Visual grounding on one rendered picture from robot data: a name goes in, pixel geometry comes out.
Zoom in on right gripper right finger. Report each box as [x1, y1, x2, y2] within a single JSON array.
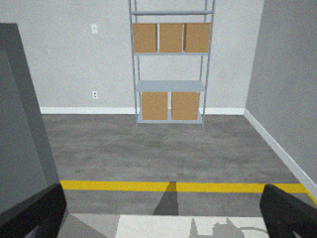
[[260, 184, 317, 238]]

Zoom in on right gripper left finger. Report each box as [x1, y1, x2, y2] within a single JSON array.
[[0, 183, 66, 238]]

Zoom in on grey panel wall with slot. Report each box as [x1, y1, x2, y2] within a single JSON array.
[[0, 23, 60, 213]]

